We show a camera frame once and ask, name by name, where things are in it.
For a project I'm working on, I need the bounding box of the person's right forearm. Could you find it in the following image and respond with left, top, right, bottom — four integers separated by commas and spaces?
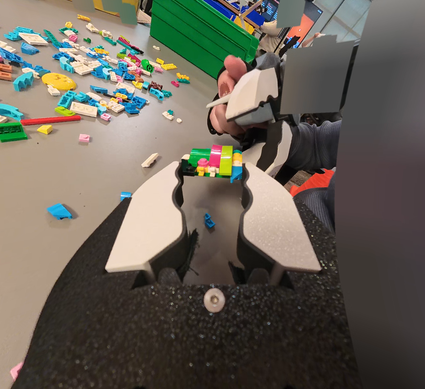
286, 119, 342, 172

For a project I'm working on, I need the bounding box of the grey desk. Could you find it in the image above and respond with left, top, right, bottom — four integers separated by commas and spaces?
0, 0, 293, 386

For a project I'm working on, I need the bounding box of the person's grey ribbed clothing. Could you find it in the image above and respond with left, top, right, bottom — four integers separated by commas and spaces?
294, 177, 336, 230

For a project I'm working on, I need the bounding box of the lime green toy brick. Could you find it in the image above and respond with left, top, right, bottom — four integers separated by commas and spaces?
218, 145, 234, 176

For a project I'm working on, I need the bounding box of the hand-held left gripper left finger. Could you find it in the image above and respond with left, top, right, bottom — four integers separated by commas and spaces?
105, 161, 200, 281

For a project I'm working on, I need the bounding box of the orange display screen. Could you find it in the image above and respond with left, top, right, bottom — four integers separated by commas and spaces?
284, 0, 323, 43

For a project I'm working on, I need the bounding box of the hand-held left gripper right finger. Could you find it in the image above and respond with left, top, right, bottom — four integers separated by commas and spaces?
229, 162, 323, 286

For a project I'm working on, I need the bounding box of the person's right hand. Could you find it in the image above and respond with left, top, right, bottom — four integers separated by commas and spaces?
209, 55, 254, 138

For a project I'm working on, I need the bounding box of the red long toy bar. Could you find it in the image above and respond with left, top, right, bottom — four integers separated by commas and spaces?
20, 115, 81, 126

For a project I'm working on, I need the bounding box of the blue wedge toy brick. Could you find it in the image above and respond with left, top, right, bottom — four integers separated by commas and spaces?
46, 203, 73, 221

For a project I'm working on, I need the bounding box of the yellow round dome piece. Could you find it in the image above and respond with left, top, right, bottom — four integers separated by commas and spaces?
41, 72, 77, 91

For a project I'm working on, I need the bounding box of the pile of mixed toy bricks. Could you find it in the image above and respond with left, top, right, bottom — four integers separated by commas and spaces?
0, 21, 191, 124

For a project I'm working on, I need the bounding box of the white thin toy plate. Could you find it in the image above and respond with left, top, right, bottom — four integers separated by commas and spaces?
206, 95, 234, 108

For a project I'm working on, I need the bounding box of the green plastic crate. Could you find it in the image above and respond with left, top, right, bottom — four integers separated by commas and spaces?
149, 0, 260, 79

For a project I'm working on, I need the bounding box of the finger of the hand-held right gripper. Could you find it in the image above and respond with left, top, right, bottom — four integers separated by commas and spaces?
256, 120, 293, 174
225, 67, 280, 127

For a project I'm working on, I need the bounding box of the orange cloth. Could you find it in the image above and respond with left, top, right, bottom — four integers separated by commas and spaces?
290, 168, 336, 197

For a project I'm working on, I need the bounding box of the blue storage bin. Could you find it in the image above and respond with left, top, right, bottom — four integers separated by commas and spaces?
201, 0, 266, 34

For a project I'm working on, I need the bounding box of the green plate brick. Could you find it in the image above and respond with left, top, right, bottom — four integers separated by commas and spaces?
0, 122, 28, 143

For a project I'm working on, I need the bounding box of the colourful toy brick assembly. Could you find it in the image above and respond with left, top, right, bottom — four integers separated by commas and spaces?
181, 144, 243, 184

